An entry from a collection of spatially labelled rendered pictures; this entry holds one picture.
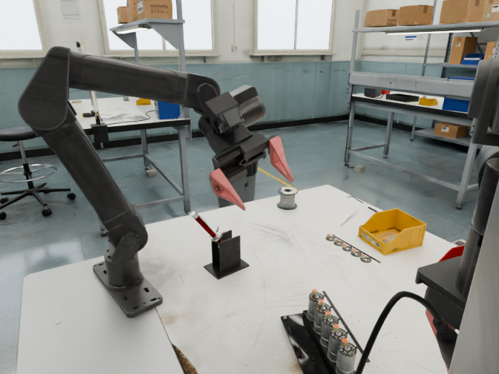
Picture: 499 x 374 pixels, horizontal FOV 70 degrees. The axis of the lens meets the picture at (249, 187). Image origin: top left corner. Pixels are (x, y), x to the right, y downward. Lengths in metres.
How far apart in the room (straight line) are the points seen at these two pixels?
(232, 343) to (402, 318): 0.30
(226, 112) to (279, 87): 5.14
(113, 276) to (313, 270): 0.41
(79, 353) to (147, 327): 0.11
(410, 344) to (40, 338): 0.61
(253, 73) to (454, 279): 5.19
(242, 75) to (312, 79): 1.27
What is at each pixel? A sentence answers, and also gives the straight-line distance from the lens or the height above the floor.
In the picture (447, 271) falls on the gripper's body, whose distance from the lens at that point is 0.36.
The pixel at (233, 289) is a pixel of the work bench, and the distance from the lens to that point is 0.73.
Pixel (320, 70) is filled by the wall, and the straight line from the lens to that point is 6.14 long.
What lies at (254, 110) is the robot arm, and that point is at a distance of 0.69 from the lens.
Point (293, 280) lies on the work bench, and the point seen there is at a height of 0.75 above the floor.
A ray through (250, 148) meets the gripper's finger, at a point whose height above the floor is 1.04.
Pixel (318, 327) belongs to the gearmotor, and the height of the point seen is 0.78.
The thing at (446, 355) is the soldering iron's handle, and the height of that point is 0.98.
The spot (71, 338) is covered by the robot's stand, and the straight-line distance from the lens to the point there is 0.70.
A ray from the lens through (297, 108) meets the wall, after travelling 5.95.
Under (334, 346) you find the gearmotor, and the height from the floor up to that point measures 0.80.
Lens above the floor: 1.20
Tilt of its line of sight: 21 degrees down
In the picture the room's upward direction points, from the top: straight up
